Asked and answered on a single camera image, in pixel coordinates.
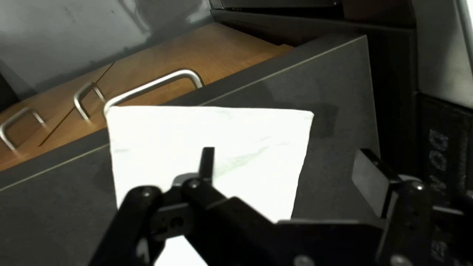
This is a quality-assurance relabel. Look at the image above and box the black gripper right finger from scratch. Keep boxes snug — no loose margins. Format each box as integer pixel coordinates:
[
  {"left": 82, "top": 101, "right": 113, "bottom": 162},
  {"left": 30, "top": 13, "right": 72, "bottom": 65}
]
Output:
[{"left": 351, "top": 149, "right": 400, "bottom": 217}]

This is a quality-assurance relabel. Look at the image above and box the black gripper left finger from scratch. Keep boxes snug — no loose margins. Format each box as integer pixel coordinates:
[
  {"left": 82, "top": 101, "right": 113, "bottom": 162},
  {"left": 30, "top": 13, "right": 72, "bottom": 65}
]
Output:
[{"left": 198, "top": 146, "right": 214, "bottom": 181}]

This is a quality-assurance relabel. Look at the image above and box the white paper towel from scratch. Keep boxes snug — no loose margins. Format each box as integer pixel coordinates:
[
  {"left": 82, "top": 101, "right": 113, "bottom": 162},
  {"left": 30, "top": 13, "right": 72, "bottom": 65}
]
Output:
[{"left": 91, "top": 106, "right": 313, "bottom": 266}]

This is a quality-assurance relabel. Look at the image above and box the wooden lower cabinet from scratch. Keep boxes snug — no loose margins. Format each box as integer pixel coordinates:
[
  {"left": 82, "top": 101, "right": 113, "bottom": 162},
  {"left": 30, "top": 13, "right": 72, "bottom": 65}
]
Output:
[{"left": 0, "top": 23, "right": 292, "bottom": 169}]

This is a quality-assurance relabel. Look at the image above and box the metal drawer handle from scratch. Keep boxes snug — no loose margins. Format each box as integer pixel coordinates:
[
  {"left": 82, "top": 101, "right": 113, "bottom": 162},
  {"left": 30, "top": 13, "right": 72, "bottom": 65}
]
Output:
[{"left": 101, "top": 67, "right": 203, "bottom": 113}]

